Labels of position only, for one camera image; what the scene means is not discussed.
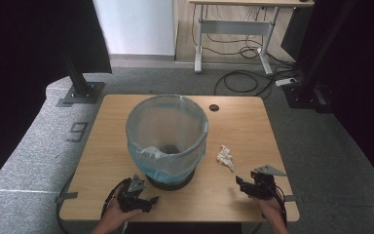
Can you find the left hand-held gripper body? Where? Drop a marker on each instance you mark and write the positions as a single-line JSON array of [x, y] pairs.
[[130, 195]]

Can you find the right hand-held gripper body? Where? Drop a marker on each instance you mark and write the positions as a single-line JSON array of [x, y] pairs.
[[263, 183]]

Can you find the black trash bin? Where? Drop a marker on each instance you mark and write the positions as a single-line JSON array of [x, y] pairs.
[[170, 182]]

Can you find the white tissue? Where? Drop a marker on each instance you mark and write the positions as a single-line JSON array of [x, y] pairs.
[[225, 158]]

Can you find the trash bin with blue bag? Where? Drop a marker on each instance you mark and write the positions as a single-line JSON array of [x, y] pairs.
[[166, 130]]

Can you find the person's left hand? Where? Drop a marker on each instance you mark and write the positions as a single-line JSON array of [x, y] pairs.
[[120, 216]]

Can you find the person's right hand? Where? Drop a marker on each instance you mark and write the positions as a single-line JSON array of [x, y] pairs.
[[271, 206]]

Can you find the grey tape strip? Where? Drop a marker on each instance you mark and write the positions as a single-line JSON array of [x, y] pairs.
[[290, 198], [67, 196]]

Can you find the white power strip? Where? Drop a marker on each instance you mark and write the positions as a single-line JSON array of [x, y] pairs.
[[285, 81]]

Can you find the black metal stand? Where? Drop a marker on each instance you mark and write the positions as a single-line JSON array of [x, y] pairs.
[[308, 84], [79, 84]]

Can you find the black curtain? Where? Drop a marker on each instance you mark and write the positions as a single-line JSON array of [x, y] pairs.
[[370, 81], [19, 65]]

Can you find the dark box under desk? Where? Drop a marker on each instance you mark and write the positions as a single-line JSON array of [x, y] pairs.
[[292, 32]]

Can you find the white panel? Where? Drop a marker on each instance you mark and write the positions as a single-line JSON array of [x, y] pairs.
[[136, 26]]

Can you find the white desk frame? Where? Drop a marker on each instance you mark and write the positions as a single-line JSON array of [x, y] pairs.
[[233, 27]]

